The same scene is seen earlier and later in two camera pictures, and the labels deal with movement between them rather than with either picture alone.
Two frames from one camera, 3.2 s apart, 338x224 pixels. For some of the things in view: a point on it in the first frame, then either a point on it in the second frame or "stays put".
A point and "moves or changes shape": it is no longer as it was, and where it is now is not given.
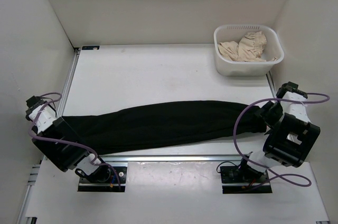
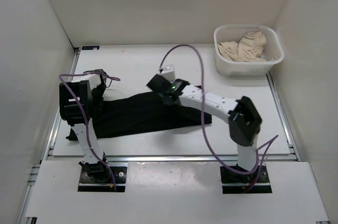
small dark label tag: (96, 47) stays put
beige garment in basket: (249, 49) stays put
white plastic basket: (246, 50) stays put
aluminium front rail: (174, 158) stays put
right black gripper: (263, 112) -> (174, 81)
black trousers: (121, 126) moves or changes shape
